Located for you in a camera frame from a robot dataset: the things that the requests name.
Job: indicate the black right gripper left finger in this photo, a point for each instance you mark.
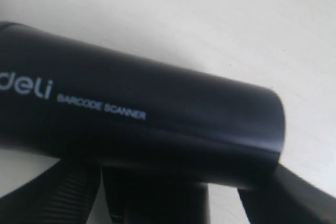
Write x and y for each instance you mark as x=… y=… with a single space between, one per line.
x=64 y=193

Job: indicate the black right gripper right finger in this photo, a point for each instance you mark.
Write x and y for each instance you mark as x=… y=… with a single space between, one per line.
x=287 y=198

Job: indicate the black handheld barcode scanner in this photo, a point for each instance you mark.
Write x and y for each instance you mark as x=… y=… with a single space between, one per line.
x=159 y=133

